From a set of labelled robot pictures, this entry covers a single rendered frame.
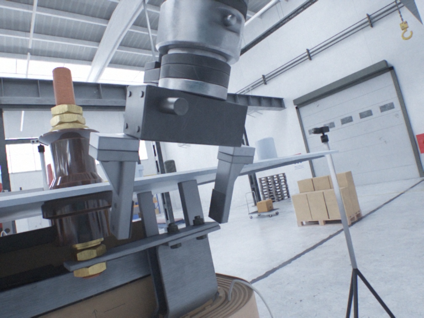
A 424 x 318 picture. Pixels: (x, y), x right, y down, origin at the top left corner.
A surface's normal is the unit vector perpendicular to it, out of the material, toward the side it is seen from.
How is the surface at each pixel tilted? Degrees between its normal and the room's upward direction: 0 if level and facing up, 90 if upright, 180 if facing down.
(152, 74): 83
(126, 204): 114
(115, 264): 90
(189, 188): 90
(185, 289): 90
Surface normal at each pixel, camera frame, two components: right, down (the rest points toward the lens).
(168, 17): -0.65, 0.03
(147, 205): 0.58, -0.20
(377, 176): -0.79, 0.10
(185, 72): -0.22, 0.12
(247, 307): 0.76, -0.22
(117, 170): 0.59, 0.21
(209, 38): 0.30, 0.21
